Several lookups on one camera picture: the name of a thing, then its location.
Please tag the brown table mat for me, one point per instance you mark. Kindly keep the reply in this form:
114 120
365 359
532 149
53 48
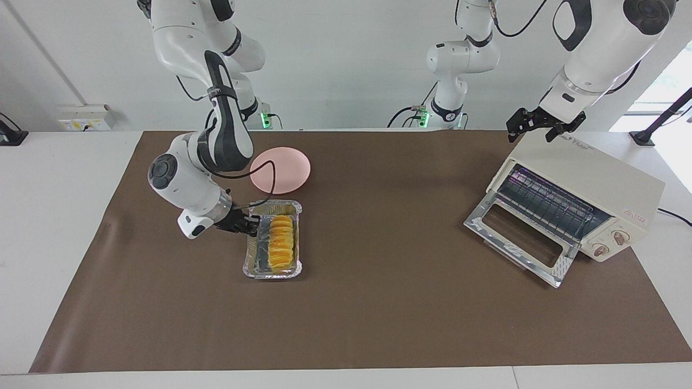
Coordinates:
378 302

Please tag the white toaster oven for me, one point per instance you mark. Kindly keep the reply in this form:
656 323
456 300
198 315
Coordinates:
589 173

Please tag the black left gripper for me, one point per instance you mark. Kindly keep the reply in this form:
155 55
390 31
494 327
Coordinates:
546 118

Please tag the aluminium foil tray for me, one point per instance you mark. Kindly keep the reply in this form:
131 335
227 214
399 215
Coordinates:
273 273

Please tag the beige oven knob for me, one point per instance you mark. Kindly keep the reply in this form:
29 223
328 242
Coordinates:
600 249
620 236

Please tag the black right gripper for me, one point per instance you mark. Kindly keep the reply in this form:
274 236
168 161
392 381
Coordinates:
232 220

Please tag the golden bread loaf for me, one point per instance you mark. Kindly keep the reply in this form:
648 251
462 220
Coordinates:
282 240

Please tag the glass oven door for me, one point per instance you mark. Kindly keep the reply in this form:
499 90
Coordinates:
521 259

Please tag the white wall socket box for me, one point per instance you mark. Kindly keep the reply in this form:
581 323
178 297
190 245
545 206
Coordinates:
86 118

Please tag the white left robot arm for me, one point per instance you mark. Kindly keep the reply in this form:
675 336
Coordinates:
600 48

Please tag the black table clamp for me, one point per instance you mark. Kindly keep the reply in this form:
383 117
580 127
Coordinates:
12 135

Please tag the pink round plate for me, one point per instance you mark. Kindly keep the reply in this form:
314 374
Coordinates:
289 170

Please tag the black camera stand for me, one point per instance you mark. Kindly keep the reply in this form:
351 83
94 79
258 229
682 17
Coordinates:
662 116

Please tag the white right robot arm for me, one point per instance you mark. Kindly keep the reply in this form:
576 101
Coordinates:
189 183

